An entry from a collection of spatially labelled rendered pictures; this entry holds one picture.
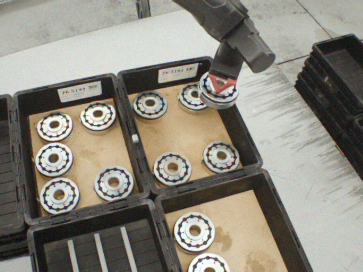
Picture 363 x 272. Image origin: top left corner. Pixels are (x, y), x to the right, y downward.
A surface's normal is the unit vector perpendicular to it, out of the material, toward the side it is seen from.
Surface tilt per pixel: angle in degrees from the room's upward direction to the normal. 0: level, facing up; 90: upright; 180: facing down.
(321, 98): 90
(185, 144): 0
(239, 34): 45
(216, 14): 94
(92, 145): 0
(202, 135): 0
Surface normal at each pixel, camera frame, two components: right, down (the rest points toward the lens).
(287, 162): 0.10, -0.53
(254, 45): -0.52, -0.05
